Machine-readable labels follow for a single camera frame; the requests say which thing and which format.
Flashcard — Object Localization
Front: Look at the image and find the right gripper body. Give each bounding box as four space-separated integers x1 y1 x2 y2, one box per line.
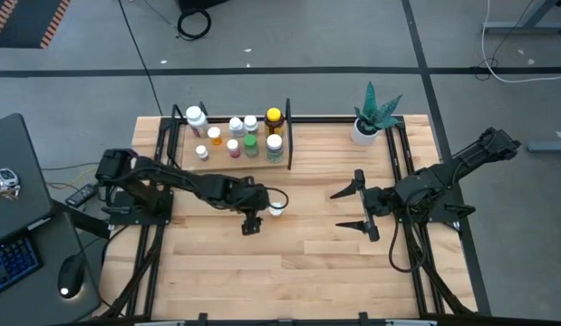
354 169 399 243

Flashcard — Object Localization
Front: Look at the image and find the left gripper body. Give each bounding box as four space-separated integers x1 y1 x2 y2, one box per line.
237 177 272 219

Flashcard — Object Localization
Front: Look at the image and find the white bottle blue label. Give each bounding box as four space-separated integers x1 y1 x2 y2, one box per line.
228 116 246 139

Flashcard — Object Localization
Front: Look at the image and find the amber bottle yellow cap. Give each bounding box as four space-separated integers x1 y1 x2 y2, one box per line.
264 107 285 138

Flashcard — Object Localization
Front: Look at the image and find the white plant pot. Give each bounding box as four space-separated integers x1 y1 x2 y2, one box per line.
350 117 381 148

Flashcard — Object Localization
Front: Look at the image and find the green potted plant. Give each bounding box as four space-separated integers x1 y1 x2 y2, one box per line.
353 81 404 132

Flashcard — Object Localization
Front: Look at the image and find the black remote control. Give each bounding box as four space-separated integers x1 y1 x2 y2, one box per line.
64 183 100 208

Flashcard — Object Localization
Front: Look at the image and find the grey floor foot bar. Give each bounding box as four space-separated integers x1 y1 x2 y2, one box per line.
527 139 561 153

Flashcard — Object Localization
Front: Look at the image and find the black computer mouse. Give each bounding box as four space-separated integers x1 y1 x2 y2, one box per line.
57 254 87 300

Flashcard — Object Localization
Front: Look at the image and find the black equipment base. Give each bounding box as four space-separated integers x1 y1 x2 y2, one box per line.
178 0 231 13

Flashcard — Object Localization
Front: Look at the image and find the dark side desk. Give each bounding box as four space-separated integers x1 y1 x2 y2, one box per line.
0 212 103 326

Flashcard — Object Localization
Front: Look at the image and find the grey desk leg foot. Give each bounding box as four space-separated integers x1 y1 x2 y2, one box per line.
482 0 561 36

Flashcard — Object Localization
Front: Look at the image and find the car key fob with keys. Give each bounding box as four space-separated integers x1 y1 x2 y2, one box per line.
0 168 22 201

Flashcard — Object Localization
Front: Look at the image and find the blue backlit keyboard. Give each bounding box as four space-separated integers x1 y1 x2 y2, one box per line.
0 235 41 300

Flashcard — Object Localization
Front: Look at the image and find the black mat orange striped edge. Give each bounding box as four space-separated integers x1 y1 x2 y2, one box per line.
0 0 72 50

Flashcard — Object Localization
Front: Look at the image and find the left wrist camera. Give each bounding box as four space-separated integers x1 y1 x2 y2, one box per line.
241 216 265 236

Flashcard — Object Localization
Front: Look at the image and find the black aluminium table frame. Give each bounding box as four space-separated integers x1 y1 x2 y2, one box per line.
98 115 479 326

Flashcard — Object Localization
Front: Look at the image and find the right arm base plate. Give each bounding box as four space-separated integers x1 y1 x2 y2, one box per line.
392 187 476 225

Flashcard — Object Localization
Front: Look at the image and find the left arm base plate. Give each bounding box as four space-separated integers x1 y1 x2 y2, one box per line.
108 189 175 226

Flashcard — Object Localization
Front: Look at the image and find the yellow cable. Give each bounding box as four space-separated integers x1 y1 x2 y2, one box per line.
46 167 100 189

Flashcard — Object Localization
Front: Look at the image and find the thin black floor cable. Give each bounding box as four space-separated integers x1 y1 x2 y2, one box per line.
116 0 164 117

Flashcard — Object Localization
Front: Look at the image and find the white floor cable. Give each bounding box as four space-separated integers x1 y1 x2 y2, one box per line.
481 0 561 84

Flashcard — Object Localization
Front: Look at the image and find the coiled black cable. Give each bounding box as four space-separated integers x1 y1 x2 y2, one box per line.
176 7 213 42

